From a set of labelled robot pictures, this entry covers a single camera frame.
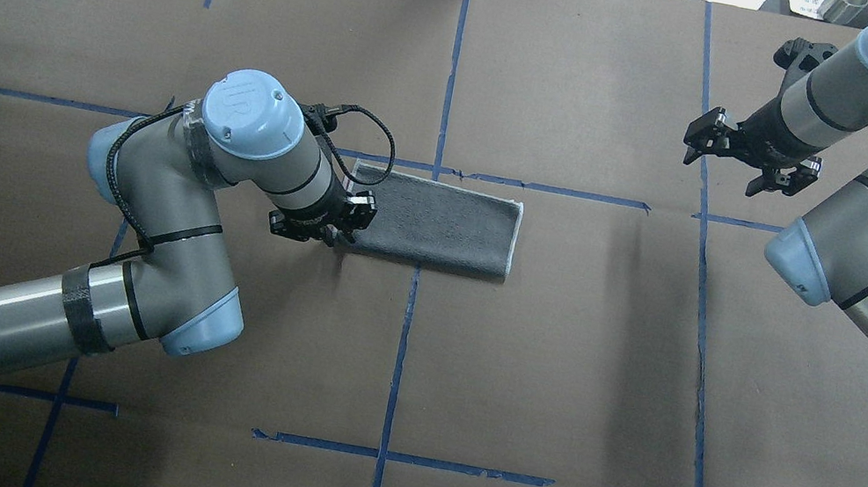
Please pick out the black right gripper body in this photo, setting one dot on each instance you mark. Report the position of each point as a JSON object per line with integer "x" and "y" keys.
{"x": 768, "y": 130}

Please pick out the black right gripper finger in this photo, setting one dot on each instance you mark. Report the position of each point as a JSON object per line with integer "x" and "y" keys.
{"x": 712, "y": 133}
{"x": 786, "y": 182}

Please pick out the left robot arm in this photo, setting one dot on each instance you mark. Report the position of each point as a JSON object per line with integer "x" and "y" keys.
{"x": 162, "y": 173}

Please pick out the pink and grey towel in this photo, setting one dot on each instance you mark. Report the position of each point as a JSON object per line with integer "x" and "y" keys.
{"x": 440, "y": 226}

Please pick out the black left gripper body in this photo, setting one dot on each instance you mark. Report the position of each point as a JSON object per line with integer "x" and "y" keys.
{"x": 317, "y": 211}

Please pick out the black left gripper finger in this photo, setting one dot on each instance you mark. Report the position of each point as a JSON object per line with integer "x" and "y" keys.
{"x": 361, "y": 210}
{"x": 283, "y": 225}

